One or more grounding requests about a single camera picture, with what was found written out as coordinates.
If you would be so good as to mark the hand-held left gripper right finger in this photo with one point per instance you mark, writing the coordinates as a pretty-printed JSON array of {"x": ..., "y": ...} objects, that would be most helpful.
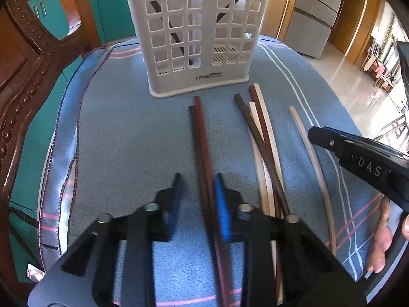
[{"x": 222, "y": 211}]

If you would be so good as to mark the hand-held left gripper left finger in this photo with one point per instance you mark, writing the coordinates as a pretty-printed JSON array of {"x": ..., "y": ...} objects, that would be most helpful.
[{"x": 179, "y": 198}]

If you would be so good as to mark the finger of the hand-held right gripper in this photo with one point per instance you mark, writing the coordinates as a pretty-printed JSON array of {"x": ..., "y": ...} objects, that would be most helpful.
[{"x": 324, "y": 137}]

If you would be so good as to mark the tan wooden chopstick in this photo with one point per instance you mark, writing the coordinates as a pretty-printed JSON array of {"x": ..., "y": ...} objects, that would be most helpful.
[{"x": 314, "y": 160}]

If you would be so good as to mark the white patterned chopstick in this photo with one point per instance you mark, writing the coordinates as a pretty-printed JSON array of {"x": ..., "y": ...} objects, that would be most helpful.
[{"x": 271, "y": 140}]

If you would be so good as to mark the cream chopstick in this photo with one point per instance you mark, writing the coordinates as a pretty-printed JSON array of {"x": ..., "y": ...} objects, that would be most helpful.
[{"x": 259, "y": 166}]

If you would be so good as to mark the dark brown chopstick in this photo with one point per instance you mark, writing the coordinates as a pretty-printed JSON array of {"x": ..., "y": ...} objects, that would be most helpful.
[
  {"x": 174, "y": 37},
  {"x": 252, "y": 124},
  {"x": 221, "y": 15},
  {"x": 196, "y": 140}
]

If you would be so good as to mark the reddish brown chopstick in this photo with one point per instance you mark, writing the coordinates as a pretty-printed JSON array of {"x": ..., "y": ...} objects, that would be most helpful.
[{"x": 260, "y": 115}]

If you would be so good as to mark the white plastic utensil basket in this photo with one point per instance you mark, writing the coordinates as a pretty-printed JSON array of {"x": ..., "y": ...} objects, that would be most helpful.
[{"x": 182, "y": 80}]

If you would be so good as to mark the person's right hand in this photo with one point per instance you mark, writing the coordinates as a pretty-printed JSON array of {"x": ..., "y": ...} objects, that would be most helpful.
[{"x": 382, "y": 243}]

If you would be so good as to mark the blue striped table cloth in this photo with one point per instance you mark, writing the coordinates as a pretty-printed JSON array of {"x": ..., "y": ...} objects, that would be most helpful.
[{"x": 127, "y": 134}]

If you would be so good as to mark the dark television screen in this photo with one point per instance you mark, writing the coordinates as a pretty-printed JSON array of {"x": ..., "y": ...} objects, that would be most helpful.
[{"x": 404, "y": 67}]

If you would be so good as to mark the grey refrigerator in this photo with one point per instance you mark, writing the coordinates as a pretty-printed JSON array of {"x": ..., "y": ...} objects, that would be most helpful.
[{"x": 310, "y": 22}]

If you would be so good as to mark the wooden door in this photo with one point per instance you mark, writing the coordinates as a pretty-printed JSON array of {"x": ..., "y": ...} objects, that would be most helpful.
[{"x": 350, "y": 22}]

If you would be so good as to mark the small white plug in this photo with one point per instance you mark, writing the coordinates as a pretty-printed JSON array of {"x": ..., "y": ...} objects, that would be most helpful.
[{"x": 35, "y": 273}]

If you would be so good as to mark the carved wooden chair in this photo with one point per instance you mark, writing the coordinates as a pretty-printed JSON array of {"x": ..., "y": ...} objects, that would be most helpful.
[{"x": 25, "y": 70}]

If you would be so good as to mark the teal cabinet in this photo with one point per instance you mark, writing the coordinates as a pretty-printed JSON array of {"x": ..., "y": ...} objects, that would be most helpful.
[{"x": 108, "y": 6}]

